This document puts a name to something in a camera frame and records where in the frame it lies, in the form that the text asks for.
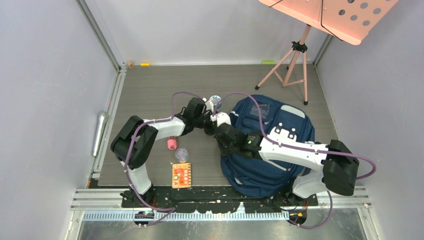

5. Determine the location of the silver metal cylinder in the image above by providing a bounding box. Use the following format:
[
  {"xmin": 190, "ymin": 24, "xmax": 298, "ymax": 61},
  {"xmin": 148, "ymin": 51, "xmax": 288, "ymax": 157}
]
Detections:
[{"xmin": 91, "ymin": 111, "xmax": 109, "ymax": 157}]

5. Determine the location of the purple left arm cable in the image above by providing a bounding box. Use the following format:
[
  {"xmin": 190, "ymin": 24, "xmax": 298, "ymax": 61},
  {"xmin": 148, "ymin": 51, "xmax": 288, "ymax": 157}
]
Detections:
[{"xmin": 123, "ymin": 92, "xmax": 206, "ymax": 227}]

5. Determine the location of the blue white round jar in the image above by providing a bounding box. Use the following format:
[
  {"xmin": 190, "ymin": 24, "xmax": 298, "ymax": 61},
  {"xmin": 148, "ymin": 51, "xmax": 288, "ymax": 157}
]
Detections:
[{"xmin": 209, "ymin": 95, "xmax": 222, "ymax": 109}]

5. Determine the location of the navy blue backpack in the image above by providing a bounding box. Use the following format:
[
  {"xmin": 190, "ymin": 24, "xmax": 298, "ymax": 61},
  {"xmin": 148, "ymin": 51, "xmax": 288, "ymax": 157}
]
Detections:
[{"xmin": 220, "ymin": 94, "xmax": 316, "ymax": 199}]

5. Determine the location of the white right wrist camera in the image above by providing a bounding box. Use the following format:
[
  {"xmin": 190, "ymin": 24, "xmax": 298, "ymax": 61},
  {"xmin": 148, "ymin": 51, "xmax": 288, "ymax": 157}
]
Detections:
[{"xmin": 210, "ymin": 112, "xmax": 231, "ymax": 127}]

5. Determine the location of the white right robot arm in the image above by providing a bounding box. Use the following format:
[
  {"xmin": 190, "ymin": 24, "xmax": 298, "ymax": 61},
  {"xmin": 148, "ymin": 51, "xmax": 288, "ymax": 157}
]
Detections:
[{"xmin": 213, "ymin": 123, "xmax": 359, "ymax": 205}]

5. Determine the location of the pink highlighter marker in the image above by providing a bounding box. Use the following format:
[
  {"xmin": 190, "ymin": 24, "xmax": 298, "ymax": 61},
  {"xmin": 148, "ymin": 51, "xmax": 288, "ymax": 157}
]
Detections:
[{"xmin": 167, "ymin": 136, "xmax": 178, "ymax": 150}]

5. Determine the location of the orange spiral notepad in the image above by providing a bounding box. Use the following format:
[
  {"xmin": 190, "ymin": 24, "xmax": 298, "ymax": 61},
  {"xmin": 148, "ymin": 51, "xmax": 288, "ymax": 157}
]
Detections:
[{"xmin": 171, "ymin": 162, "xmax": 192, "ymax": 189}]

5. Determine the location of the small wooden block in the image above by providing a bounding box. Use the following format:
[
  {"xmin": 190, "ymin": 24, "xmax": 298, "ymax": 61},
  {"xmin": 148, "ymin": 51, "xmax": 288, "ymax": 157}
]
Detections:
[{"xmin": 126, "ymin": 60, "xmax": 134, "ymax": 69}]

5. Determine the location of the pink music stand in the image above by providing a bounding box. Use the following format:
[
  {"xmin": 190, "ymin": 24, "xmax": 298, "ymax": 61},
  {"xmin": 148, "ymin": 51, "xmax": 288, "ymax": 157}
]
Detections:
[{"xmin": 255, "ymin": 0, "xmax": 398, "ymax": 105}]

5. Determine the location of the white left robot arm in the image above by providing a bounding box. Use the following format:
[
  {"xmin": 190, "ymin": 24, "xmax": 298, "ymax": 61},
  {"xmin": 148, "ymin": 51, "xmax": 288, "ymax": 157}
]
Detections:
[{"xmin": 110, "ymin": 97, "xmax": 214, "ymax": 207}]

